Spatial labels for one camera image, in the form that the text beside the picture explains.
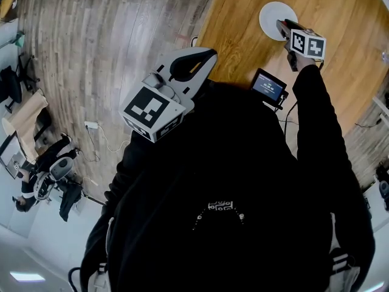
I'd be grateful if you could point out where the person's left forearm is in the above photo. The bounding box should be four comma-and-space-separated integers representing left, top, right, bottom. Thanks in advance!
105, 126, 171, 203

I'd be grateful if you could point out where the black office chair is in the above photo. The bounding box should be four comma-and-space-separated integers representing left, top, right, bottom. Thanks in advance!
0, 65, 24, 113

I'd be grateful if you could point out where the thick black cable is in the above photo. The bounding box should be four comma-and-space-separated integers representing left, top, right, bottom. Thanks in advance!
68, 266, 92, 292

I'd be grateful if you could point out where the black monitor cable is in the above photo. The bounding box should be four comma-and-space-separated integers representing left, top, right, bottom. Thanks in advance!
275, 100, 300, 125

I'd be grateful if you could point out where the patterned bead necklace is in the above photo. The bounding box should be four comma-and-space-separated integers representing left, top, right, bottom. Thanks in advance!
193, 201, 246, 232

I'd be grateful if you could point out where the person's black jacket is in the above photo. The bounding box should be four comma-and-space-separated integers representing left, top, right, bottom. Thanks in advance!
79, 64, 376, 292

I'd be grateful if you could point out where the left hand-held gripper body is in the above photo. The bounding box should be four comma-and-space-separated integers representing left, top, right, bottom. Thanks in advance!
118, 65, 198, 144

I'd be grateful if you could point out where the black hanging garment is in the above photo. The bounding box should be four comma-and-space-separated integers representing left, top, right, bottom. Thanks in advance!
59, 183, 84, 222

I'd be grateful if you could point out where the black chair star base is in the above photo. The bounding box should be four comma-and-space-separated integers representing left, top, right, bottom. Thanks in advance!
18, 53, 41, 92

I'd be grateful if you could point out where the black framed white board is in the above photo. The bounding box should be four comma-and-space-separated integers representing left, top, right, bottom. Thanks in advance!
0, 137, 27, 179

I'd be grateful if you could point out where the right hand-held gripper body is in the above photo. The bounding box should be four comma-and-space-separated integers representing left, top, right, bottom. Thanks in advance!
284, 28, 326, 72

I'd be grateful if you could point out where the black floor cable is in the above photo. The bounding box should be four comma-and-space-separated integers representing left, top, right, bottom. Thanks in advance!
354, 117, 384, 130

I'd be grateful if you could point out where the rectangular ceiling light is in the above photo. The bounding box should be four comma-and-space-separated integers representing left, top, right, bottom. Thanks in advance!
10, 271, 46, 283

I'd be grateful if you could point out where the white round plate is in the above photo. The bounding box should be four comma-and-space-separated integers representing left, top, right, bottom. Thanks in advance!
259, 1, 299, 41

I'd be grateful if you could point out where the grey hand-held device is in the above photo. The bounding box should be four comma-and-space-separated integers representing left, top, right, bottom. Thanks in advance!
50, 158, 74, 181
33, 173, 56, 200

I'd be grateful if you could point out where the person's right forearm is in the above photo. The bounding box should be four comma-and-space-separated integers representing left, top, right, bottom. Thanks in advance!
291, 58, 347, 164

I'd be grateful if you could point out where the small black display monitor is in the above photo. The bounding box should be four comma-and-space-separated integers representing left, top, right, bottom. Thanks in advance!
250, 68, 289, 111

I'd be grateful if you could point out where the grey backpack strap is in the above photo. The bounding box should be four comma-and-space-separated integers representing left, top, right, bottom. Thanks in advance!
92, 216, 116, 292
328, 213, 362, 292

